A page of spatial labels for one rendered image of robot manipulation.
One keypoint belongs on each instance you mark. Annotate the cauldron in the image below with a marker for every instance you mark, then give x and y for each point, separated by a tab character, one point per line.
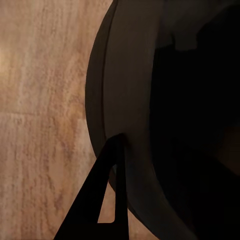
159	67

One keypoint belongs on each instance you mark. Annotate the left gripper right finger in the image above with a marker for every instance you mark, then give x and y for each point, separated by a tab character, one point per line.
211	190

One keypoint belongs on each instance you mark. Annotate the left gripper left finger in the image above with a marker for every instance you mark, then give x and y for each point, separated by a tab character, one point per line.
81	221

